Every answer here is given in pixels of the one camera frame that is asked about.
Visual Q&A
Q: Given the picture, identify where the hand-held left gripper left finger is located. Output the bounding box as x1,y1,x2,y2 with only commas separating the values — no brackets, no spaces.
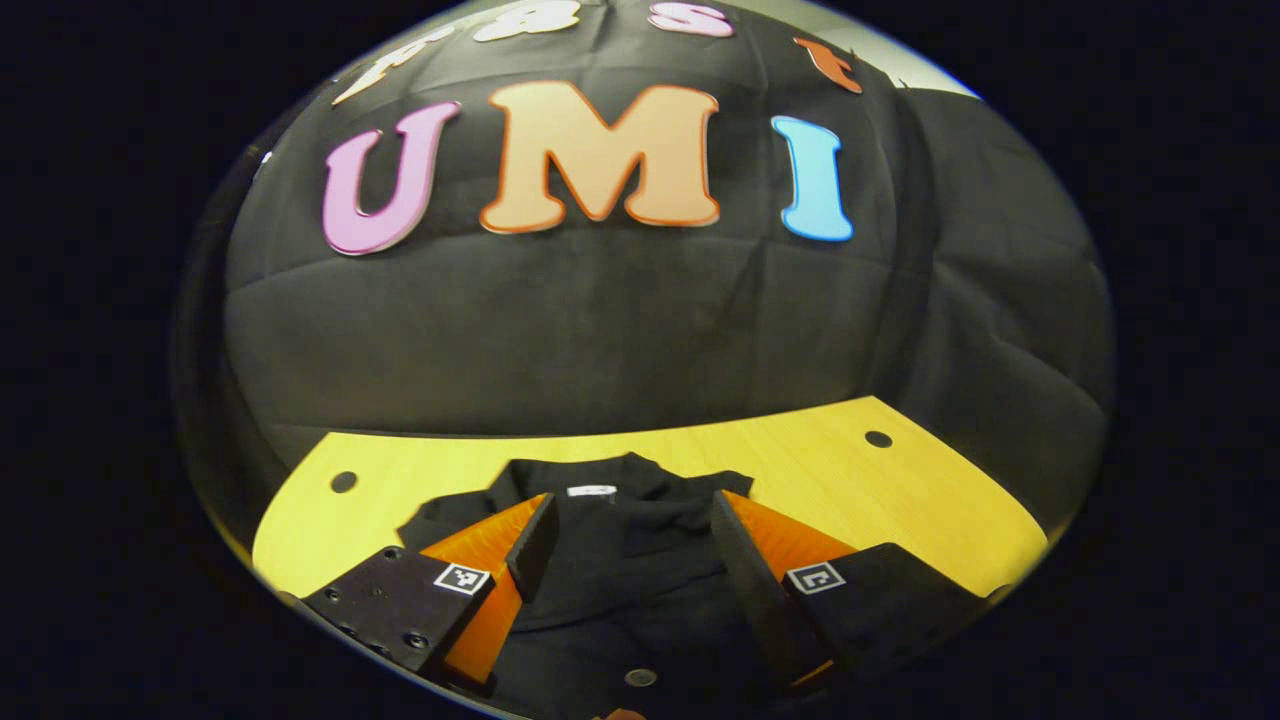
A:
298,492,560,693

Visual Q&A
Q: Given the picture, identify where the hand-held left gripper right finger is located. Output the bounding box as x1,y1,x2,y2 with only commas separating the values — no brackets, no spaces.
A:
709,489,989,693

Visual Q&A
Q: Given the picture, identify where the black buttoned cardigan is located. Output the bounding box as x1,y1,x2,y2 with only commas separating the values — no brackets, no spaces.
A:
396,452,806,720

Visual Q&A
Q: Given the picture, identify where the black backdrop cloth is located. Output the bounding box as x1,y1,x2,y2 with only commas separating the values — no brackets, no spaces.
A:
175,0,1116,531

